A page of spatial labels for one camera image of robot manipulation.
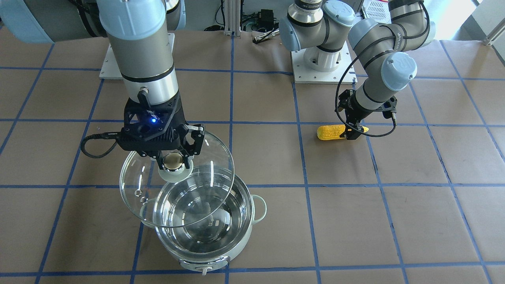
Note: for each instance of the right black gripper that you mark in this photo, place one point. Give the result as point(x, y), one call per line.
point(196, 139)

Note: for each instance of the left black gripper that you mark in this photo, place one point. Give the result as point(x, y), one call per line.
point(358, 111)

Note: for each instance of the yellow corn cob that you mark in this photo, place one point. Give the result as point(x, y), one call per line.
point(336, 132)

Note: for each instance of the glass pot lid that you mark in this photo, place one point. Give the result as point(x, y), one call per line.
point(188, 193)

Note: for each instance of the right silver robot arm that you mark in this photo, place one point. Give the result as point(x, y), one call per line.
point(138, 32)

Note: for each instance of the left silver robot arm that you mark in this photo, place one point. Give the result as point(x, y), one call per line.
point(321, 28)

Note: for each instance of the mint green cooking pot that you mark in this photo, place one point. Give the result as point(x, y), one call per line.
point(212, 245)

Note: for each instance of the brown paper table cover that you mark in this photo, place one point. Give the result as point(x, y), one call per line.
point(422, 205)

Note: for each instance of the black power adapter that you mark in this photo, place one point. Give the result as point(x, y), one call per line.
point(266, 19)

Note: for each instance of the aluminium frame post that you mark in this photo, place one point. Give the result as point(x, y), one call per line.
point(232, 18)

